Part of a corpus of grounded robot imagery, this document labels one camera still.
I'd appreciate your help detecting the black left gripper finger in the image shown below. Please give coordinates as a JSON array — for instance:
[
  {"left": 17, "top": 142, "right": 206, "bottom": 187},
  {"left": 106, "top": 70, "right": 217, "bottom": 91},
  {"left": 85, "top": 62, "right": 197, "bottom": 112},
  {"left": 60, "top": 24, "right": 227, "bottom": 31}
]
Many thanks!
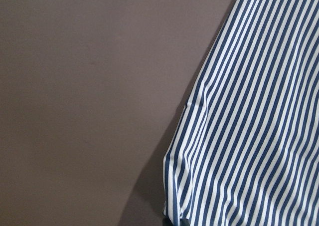
[{"left": 162, "top": 218, "right": 190, "bottom": 226}]

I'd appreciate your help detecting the navy white striped polo shirt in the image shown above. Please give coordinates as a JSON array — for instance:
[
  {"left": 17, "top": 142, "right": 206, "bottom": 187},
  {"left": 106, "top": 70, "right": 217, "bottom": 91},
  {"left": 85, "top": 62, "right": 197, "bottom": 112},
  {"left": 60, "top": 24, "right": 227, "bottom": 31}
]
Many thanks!
[{"left": 163, "top": 0, "right": 319, "bottom": 226}]

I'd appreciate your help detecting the brown paper table cover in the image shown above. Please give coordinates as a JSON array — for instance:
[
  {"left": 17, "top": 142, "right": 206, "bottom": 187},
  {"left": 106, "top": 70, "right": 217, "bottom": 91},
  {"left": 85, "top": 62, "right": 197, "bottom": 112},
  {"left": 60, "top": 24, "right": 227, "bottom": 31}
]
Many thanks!
[{"left": 0, "top": 0, "right": 235, "bottom": 226}]

